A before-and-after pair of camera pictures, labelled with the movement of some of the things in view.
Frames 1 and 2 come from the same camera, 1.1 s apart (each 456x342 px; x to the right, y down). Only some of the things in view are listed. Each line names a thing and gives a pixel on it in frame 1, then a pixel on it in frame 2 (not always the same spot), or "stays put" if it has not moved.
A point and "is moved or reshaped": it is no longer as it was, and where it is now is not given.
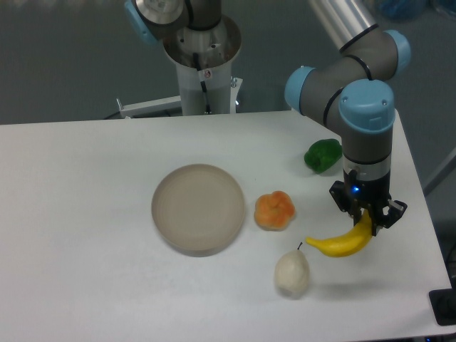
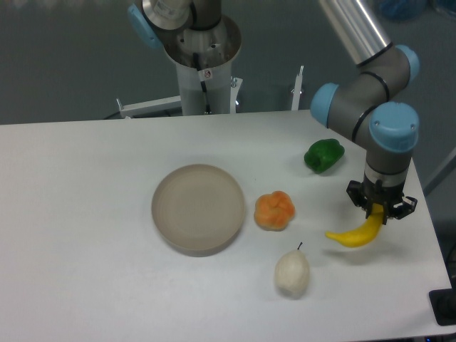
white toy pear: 292,271 stays put
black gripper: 355,194 to 392,199
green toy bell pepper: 323,154 stays put
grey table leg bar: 446,167 stays put
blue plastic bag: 402,11 stays put
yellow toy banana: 348,243 is moved or reshaped
